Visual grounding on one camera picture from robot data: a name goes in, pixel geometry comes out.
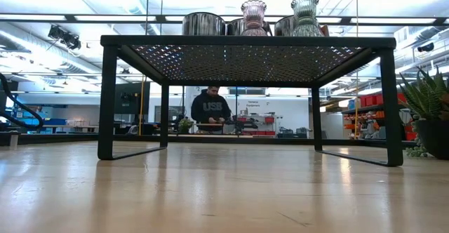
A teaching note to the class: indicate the black aluminium rail frame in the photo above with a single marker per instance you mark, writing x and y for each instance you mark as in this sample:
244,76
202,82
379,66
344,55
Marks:
87,139

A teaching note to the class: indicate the black perforated metal riser shelf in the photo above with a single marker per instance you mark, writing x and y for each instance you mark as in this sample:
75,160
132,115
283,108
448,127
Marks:
245,41

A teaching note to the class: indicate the shelving rack with red bins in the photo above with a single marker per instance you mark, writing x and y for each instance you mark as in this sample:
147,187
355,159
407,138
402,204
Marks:
372,100

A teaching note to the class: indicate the person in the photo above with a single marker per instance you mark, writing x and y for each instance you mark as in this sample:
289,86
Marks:
209,106

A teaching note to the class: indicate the black ceiling spot lamp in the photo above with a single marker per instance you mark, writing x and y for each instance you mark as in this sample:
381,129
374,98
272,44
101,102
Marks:
66,38

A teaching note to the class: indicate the blue storage bins shelf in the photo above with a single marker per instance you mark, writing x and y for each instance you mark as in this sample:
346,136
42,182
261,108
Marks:
35,120

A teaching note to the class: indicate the yellow pole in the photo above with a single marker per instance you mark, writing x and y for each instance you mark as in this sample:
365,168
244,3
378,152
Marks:
141,106

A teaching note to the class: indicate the small green background plant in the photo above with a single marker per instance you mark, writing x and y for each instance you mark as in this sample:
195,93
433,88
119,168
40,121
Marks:
185,125

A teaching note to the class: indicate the black monitor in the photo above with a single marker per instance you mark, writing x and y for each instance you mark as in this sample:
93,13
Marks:
135,98

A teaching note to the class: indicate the black security camera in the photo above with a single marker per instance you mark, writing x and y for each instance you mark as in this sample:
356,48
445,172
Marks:
426,47

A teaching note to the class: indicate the pink ribbed glass candle holder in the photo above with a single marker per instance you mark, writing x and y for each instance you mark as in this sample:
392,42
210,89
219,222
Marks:
253,15

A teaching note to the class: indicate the green ribbed glass candle holder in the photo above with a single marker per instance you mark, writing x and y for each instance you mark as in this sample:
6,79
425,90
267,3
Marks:
305,15

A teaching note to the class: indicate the small red storage bin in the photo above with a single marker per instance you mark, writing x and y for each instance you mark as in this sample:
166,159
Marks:
269,119

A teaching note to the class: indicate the black overhead frame beam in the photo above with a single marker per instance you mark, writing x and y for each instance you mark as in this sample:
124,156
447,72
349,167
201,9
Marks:
350,19

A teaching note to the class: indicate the silver ceiling duct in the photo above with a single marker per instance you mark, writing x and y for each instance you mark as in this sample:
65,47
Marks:
35,50

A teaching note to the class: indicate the potted succulent plant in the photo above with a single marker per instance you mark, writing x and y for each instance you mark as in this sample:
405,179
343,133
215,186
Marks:
428,99

